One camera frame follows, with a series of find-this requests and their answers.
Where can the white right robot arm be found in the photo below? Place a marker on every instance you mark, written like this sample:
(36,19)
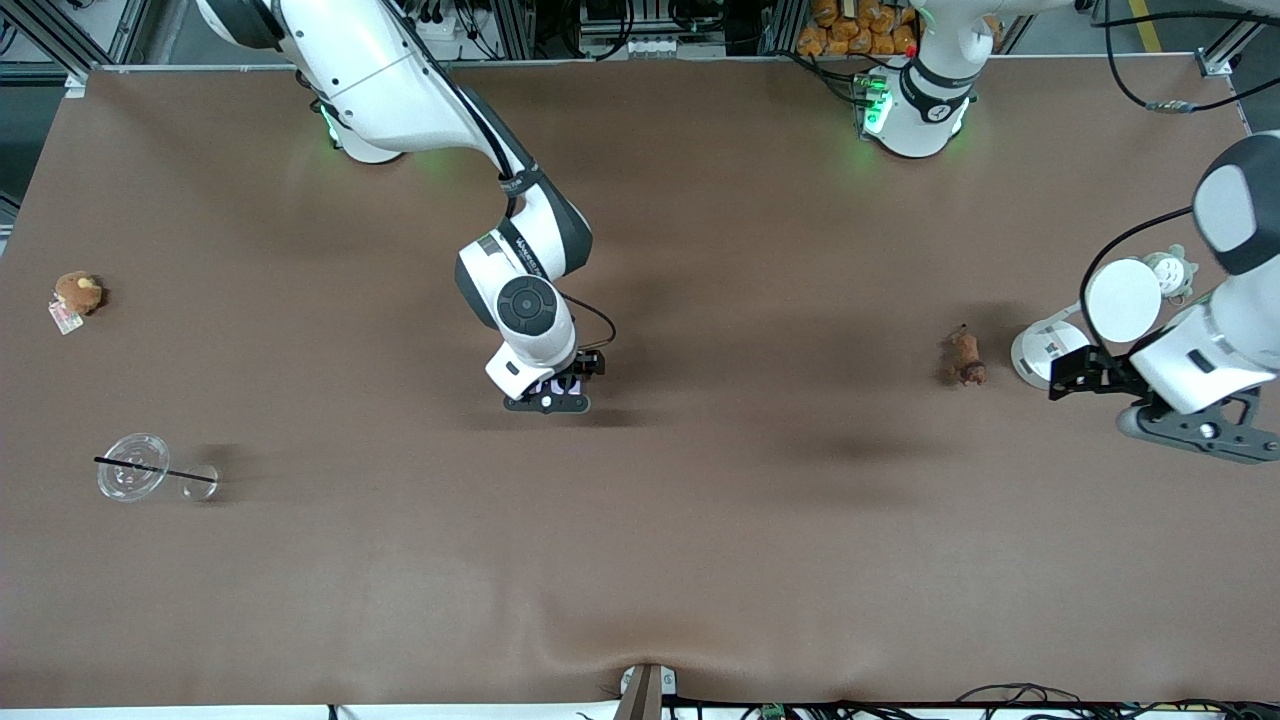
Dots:
(380,80)

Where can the pile of orange plush toys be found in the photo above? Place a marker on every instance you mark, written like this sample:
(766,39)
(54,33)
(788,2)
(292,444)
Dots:
(855,30)

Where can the aluminium camera post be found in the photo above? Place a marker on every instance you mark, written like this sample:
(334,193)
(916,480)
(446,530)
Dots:
(643,692)

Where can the black drinking straw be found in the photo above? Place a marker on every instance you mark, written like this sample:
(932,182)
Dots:
(150,469)

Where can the white round desk lamp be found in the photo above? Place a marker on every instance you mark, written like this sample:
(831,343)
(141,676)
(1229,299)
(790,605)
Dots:
(1122,300)

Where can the white terminal block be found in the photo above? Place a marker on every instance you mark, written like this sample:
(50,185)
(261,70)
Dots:
(630,45)

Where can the clear plastic cup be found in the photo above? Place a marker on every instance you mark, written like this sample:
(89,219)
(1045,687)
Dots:
(130,468)

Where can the brown plush toy with tag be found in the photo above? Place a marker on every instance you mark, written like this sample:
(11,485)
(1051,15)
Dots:
(77,292)

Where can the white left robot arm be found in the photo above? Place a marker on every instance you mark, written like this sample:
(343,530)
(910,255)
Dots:
(925,105)

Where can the white power strip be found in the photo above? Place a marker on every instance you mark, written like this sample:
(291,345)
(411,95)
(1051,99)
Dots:
(440,25)

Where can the small grey white plush toy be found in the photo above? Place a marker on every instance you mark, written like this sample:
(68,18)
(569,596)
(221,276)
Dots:
(1172,275)

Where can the brown lion statue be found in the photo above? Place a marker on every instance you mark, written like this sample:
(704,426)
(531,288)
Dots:
(966,358)

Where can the white flip phone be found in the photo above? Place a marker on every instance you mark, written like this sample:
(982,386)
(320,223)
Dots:
(562,384)

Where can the aluminium frame profile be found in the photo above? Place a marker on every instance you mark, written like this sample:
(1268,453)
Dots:
(60,35)
(1222,55)

